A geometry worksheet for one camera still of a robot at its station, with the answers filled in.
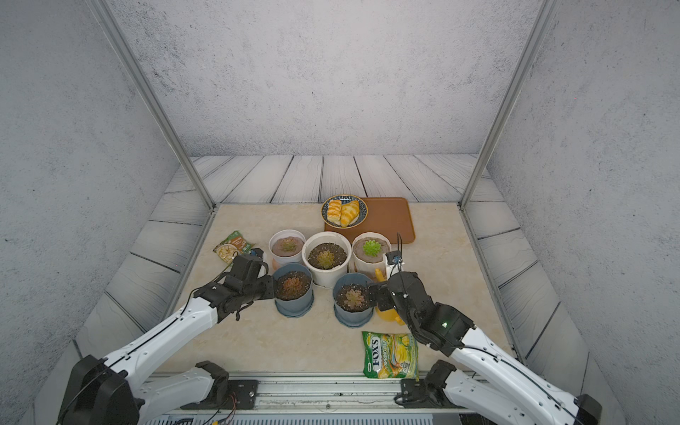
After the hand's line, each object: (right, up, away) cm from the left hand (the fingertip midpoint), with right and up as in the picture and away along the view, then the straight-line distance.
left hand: (280, 284), depth 84 cm
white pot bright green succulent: (+28, +10, +7) cm, 31 cm away
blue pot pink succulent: (+22, -6, -1) cm, 23 cm away
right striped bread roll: (+22, +23, +27) cm, 42 cm away
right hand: (+31, +4, -11) cm, 33 cm away
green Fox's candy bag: (+34, -20, -6) cm, 39 cm away
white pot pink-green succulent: (0, +11, +9) cm, 14 cm away
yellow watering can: (+35, -11, +3) cm, 37 cm away
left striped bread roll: (+15, +24, +28) cm, 40 cm away
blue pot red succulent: (+4, -3, 0) cm, 5 cm away
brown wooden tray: (+40, +22, +33) cm, 57 cm away
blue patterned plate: (+27, +23, +31) cm, 47 cm away
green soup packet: (-24, +11, +21) cm, 34 cm away
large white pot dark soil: (+14, +8, +7) cm, 18 cm away
